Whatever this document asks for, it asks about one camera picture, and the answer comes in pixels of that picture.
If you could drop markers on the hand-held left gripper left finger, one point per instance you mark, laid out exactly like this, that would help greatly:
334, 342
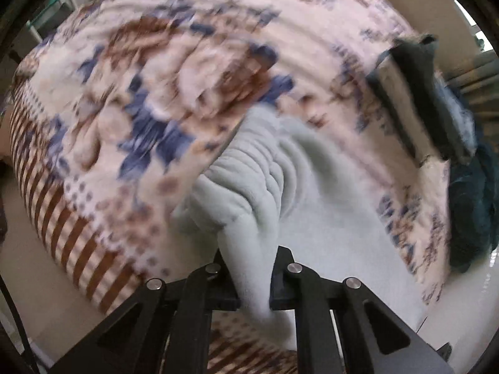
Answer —
223, 297

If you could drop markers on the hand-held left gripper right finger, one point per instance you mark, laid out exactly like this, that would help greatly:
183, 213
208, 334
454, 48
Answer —
280, 293

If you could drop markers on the pale grey pants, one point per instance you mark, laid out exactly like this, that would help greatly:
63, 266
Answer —
331, 222

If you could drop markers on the dark teal cloth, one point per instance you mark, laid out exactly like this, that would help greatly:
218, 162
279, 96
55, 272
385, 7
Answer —
467, 210

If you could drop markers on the floral printed blanket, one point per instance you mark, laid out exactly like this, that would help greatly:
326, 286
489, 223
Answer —
156, 85

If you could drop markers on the folded dark clothes stack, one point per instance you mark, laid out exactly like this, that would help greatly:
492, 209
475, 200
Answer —
421, 85

